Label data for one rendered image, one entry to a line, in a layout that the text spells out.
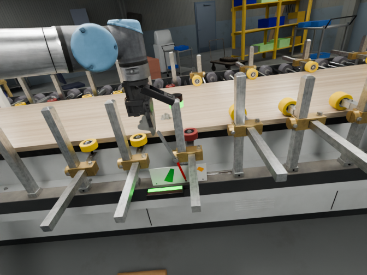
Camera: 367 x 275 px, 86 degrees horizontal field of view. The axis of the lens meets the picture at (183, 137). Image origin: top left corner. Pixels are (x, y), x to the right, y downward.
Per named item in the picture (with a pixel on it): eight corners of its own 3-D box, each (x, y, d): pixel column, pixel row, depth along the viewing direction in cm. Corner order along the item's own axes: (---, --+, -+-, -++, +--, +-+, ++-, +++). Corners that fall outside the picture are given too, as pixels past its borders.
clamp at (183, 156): (203, 160, 88) (202, 150, 86) (173, 163, 89) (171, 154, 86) (202, 153, 93) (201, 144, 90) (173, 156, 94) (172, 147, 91)
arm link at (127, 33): (101, 22, 58) (134, 18, 62) (113, 66, 64) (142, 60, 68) (108, 19, 51) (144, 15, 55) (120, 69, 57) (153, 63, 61)
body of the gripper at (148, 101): (133, 111, 74) (124, 78, 69) (155, 108, 74) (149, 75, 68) (128, 119, 68) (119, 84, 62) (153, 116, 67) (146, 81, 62)
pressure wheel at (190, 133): (200, 154, 97) (197, 133, 91) (183, 155, 97) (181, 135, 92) (198, 145, 104) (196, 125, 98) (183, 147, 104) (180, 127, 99)
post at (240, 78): (242, 176, 94) (246, 72, 70) (235, 177, 94) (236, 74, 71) (240, 171, 97) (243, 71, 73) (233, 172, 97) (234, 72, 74)
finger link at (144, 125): (141, 136, 76) (135, 114, 71) (156, 135, 75) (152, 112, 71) (140, 140, 73) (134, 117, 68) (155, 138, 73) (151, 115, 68)
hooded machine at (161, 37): (157, 71, 713) (149, 31, 650) (171, 68, 732) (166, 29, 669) (163, 74, 661) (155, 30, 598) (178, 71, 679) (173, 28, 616)
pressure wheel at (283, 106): (295, 97, 93) (279, 107, 95) (302, 109, 96) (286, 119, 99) (289, 93, 98) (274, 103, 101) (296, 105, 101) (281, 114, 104)
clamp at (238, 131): (262, 135, 82) (263, 124, 79) (229, 138, 82) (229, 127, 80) (257, 128, 87) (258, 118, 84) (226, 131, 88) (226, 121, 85)
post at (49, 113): (91, 197, 99) (48, 107, 76) (84, 198, 100) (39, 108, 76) (94, 192, 102) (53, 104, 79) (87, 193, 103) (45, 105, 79)
